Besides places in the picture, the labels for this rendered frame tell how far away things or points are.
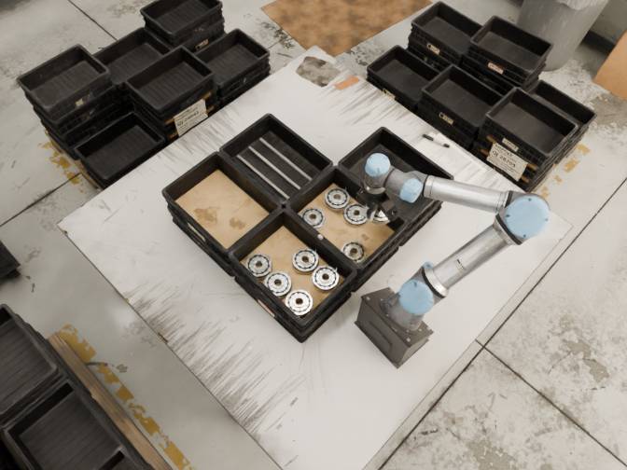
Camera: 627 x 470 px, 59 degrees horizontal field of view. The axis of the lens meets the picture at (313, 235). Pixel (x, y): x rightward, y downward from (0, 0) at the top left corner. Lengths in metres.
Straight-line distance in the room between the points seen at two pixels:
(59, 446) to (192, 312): 0.77
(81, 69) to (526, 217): 2.61
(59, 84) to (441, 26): 2.34
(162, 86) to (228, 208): 1.17
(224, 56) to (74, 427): 2.22
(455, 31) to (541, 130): 0.97
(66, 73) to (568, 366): 3.14
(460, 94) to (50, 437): 2.74
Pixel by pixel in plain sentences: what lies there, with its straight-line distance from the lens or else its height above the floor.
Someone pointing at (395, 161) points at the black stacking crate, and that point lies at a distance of 2.47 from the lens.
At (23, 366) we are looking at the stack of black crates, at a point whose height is 0.49.
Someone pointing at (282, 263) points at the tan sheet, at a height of 0.83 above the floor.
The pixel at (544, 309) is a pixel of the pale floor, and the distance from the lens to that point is 3.27.
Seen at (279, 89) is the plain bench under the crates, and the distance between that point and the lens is 2.89.
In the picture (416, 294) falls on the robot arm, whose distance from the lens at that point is 1.79.
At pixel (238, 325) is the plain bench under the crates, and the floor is 0.70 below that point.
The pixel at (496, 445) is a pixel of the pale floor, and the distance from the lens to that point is 2.95.
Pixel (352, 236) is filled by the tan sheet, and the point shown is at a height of 0.83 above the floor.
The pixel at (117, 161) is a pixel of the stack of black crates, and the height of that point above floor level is 0.27.
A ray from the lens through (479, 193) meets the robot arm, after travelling 1.87.
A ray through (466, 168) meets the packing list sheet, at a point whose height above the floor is 0.70.
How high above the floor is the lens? 2.76
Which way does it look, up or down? 60 degrees down
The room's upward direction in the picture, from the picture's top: 3 degrees clockwise
